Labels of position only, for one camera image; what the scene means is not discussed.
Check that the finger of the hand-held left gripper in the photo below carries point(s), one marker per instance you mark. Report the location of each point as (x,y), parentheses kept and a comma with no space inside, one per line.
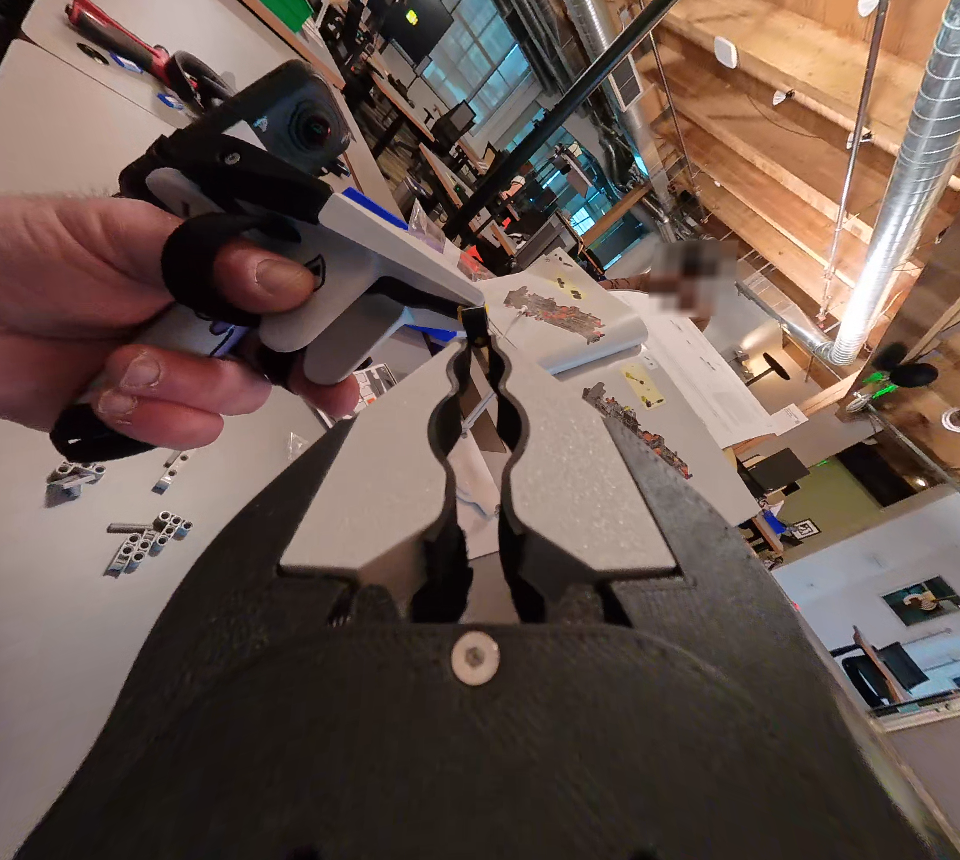
(397,252)

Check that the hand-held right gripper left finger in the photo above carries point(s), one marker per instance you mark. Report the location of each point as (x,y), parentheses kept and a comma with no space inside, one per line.
(367,500)

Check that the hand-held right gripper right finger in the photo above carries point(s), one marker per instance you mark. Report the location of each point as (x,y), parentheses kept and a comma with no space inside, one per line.
(592,500)

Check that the lego instruction booklet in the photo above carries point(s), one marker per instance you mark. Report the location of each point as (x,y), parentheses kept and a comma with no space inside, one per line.
(570,320)

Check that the long light grey lego beam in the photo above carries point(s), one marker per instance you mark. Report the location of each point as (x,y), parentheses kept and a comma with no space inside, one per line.
(169,473)

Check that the light grey lego beam assembly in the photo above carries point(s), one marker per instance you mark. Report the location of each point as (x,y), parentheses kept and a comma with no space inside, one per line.
(150,537)

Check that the person's left hand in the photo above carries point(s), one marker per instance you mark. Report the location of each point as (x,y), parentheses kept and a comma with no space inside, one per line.
(67,275)

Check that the blue plastic bin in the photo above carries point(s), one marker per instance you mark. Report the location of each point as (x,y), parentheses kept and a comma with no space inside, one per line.
(367,203)

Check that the black headphones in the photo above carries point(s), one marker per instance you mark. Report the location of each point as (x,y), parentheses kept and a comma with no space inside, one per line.
(199,79)

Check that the white booklet stand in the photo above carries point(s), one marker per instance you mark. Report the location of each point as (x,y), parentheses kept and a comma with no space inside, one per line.
(480,485)

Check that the sticker sheet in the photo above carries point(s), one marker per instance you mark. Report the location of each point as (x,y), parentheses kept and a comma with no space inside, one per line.
(373,380)

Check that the black office chair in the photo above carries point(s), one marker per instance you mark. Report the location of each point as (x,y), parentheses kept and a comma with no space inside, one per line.
(454,122)

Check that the red and black tool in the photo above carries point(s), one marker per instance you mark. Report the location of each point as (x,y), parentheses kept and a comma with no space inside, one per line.
(120,34)

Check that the black steel pillar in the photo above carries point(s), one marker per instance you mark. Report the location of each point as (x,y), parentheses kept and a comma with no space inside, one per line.
(600,64)

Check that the white vent grille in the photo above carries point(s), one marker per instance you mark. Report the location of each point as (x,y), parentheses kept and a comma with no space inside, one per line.
(628,85)

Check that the black wall screen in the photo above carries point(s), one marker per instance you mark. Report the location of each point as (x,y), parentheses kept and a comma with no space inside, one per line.
(416,16)

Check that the framed wall picture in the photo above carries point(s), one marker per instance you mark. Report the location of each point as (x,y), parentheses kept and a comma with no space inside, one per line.
(919,601)

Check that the silver ventilation duct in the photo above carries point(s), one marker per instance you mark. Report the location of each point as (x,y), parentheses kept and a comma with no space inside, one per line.
(900,199)

